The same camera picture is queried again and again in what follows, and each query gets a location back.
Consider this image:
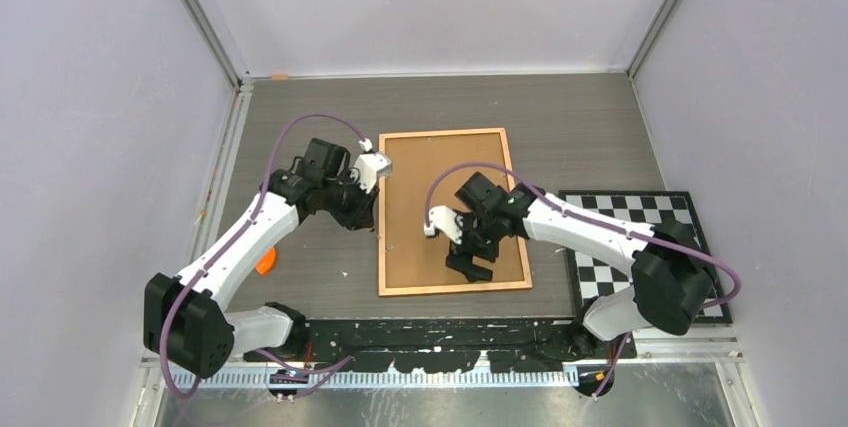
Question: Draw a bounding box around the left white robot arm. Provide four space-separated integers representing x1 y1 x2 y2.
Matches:
143 138 392 379

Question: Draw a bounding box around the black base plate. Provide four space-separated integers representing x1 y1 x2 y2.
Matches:
242 317 639 374

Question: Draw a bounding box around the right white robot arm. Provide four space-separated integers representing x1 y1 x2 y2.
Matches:
423 172 715 358

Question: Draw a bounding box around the orange curved plastic piece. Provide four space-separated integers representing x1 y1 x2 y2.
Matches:
255 247 277 276

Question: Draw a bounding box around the wooden picture frame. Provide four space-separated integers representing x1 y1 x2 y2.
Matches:
377 127 533 297

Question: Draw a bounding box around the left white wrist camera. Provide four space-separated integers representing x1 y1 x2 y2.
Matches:
351 138 393 194

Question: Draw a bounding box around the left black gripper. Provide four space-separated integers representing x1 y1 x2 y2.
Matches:
322 169 379 231

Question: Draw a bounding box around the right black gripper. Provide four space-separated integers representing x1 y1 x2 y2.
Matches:
446 207 502 281

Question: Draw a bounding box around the aluminium rail front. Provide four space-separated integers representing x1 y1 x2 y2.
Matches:
139 324 745 391

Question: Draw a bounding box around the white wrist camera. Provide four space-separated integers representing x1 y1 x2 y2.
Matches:
351 138 393 194
423 205 464 245

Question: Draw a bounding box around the black white checkerboard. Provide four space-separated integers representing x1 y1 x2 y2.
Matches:
557 189 734 326

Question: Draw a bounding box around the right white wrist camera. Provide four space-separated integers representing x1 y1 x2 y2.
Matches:
423 205 464 245

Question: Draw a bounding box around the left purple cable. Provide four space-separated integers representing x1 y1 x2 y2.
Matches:
158 112 372 401

